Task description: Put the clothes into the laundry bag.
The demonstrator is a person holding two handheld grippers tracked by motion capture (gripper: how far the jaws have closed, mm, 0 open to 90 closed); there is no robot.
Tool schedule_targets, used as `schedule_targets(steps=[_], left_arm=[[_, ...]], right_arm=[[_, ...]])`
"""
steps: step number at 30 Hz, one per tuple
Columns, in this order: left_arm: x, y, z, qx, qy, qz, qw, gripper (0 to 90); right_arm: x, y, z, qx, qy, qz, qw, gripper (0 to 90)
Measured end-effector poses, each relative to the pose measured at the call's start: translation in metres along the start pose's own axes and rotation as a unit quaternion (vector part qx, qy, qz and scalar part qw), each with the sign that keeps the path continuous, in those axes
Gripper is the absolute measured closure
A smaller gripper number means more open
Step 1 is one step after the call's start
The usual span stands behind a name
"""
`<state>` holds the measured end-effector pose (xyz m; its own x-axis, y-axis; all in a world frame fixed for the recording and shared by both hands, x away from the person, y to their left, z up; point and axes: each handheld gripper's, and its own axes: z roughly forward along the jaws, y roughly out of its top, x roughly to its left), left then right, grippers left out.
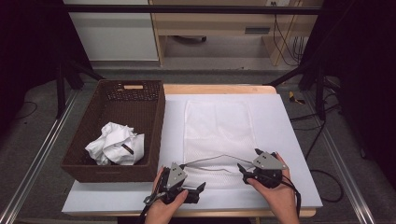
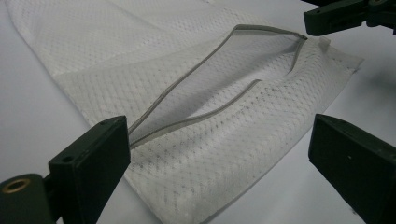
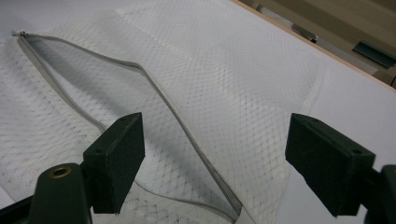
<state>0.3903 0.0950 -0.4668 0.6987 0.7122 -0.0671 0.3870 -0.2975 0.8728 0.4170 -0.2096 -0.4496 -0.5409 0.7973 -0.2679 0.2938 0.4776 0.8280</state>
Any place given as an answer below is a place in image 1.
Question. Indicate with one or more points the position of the aluminium rail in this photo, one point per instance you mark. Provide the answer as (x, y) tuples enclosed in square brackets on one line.
[(345, 165), (37, 158)]

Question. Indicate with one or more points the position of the white foam board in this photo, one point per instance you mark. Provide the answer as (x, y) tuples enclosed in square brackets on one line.
[(280, 124)]

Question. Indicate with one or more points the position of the black horizontal bar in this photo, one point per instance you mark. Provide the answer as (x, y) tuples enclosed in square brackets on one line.
[(186, 9)]

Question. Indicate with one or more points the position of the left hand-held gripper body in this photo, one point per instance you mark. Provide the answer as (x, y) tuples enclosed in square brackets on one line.
[(176, 175)]

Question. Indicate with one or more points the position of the yellow and black tool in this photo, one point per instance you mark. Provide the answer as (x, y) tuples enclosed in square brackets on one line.
[(294, 99)]

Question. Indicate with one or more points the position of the light wooden desk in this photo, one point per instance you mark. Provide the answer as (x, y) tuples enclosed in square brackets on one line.
[(218, 21)]

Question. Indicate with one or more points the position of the person's left hand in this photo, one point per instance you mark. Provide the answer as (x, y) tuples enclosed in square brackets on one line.
[(158, 210)]

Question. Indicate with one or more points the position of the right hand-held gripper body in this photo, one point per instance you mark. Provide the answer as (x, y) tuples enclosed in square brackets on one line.
[(267, 163)]

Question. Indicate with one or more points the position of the black metal stand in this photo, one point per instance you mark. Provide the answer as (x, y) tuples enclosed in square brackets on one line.
[(319, 93), (62, 90)]

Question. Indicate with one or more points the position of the wooden table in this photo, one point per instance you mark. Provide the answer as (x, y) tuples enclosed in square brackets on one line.
[(218, 89)]

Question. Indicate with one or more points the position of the person's right hand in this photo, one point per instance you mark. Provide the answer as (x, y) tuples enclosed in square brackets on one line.
[(280, 199)]

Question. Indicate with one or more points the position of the white mesh laundry bag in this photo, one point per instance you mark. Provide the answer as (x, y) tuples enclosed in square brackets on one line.
[(218, 130)]

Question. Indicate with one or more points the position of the black curtain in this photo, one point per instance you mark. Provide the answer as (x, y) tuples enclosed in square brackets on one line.
[(367, 77), (28, 46)]

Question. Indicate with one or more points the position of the brown woven basket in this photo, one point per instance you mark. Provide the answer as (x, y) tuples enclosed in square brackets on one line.
[(124, 112)]

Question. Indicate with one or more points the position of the white cabinet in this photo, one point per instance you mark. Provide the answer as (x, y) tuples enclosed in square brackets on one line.
[(115, 34)]

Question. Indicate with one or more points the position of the white crumpled garment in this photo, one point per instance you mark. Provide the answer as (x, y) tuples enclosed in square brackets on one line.
[(113, 140)]

